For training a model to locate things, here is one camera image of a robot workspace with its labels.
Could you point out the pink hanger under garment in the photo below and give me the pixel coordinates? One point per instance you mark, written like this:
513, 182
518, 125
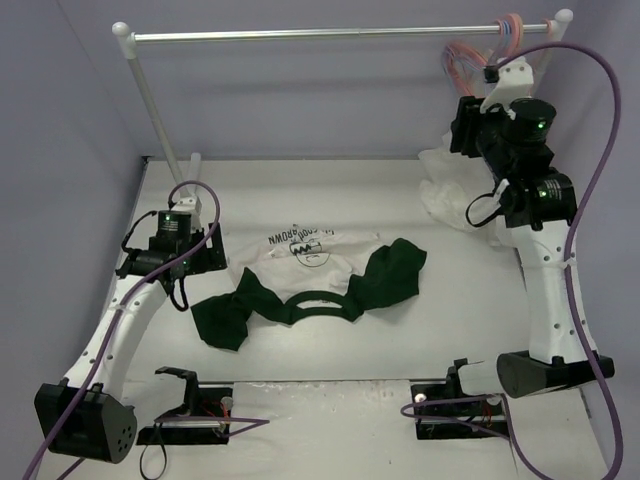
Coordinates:
539, 61

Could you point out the white and green t-shirt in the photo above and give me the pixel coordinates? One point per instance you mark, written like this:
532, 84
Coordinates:
300, 273

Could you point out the pink plastic hanger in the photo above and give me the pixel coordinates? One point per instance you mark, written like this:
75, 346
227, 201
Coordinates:
470, 65

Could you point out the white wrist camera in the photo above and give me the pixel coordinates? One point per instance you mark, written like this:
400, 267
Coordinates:
511, 82
190, 205

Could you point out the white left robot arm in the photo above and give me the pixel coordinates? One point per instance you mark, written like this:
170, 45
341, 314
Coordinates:
85, 414

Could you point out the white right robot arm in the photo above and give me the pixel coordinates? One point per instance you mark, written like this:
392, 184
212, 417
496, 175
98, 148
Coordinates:
536, 209

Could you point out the white clothes rack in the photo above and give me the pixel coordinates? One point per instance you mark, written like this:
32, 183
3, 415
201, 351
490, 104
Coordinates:
309, 93

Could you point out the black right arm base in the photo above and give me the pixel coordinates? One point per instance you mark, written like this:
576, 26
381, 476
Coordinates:
441, 411

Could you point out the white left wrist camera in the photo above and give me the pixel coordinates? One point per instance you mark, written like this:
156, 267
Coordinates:
190, 205

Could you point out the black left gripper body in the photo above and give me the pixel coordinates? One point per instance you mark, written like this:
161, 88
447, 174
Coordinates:
214, 246

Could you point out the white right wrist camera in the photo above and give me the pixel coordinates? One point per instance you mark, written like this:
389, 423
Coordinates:
511, 82

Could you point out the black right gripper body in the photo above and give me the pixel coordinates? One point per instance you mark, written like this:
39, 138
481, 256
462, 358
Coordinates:
461, 128

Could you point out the white hanging garment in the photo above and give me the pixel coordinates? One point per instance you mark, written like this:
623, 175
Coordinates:
461, 193

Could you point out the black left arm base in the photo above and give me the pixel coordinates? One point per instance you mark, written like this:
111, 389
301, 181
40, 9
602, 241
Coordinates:
197, 402

